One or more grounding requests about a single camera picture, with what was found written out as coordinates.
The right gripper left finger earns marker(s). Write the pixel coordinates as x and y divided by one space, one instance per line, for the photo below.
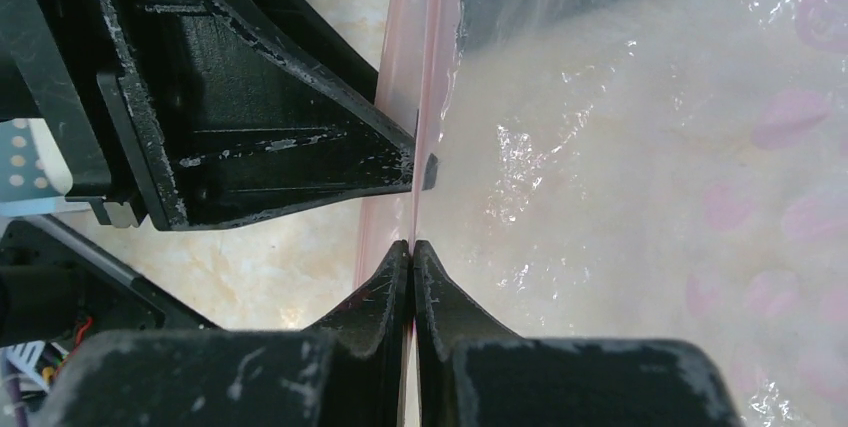
370 329

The clear zip top bag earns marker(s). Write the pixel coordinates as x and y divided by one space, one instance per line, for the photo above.
638 168

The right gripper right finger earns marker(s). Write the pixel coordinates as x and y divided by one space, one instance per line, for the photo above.
447 320

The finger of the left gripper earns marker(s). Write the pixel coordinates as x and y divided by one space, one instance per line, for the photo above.
232 112
430 173

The light blue plastic basket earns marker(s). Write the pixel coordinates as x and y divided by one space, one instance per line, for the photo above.
34 176

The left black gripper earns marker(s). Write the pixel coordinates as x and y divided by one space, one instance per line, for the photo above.
59 72

